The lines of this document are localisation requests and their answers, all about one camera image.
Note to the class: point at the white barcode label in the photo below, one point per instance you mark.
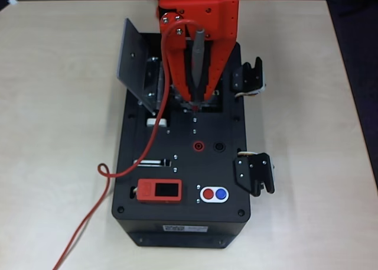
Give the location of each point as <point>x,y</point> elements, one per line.
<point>186,228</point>

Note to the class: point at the red and blue buttons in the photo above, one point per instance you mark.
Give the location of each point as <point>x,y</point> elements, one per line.
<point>202,194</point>

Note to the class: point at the red display module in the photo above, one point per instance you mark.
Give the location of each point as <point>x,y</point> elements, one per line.
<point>146,191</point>

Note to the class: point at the white slot slider bar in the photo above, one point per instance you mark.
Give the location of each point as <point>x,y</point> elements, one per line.
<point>150,163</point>

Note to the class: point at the red push button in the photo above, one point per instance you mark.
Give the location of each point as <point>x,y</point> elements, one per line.
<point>209,193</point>

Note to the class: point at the blue push button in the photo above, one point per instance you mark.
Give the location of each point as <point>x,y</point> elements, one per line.
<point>221,193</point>

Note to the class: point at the white slider knob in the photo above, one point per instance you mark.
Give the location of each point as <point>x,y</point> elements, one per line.
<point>153,122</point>

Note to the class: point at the grey metal lid plate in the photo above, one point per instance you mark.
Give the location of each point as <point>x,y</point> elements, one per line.
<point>130,66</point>

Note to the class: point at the black task board box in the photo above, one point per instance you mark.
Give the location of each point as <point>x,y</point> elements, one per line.
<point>183,214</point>

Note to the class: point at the grey test probe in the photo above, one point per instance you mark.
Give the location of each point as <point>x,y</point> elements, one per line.
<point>198,54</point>

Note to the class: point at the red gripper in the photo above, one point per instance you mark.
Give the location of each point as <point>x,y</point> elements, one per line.
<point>219,16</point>

